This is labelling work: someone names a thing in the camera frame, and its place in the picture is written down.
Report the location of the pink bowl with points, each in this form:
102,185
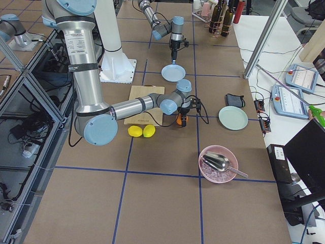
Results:
213,171

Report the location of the red bottle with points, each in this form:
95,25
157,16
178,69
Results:
239,10

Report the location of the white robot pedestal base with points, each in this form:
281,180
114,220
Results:
116,67

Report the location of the aluminium frame post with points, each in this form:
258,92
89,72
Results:
269,26

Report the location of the black computer monitor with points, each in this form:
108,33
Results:
305,151

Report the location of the copper wire bottle rack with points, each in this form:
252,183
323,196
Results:
220,21

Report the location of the teach pendant tablet near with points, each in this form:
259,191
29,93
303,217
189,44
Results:
286,104

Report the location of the orange fruit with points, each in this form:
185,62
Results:
178,121

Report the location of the wooden cutting board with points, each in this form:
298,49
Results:
138,91

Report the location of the yellow lemon lower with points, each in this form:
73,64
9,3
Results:
135,131

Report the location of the yellow lemon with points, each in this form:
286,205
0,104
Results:
149,131
135,131

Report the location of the teach pendant tablet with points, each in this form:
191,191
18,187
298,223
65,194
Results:
286,104
302,77

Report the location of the light blue plate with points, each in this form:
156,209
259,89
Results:
173,73

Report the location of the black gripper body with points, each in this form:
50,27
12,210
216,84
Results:
174,46
183,111

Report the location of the teach pendant tablet far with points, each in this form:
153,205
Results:
302,77

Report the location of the dark wine bottle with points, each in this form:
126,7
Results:
227,20
215,17

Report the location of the dark grey folded cloth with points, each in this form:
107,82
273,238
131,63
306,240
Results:
234,100

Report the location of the metal scoop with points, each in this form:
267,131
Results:
221,162

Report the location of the light green plate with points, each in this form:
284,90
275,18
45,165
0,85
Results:
233,118

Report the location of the yellow lemon upper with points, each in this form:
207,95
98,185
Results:
149,131

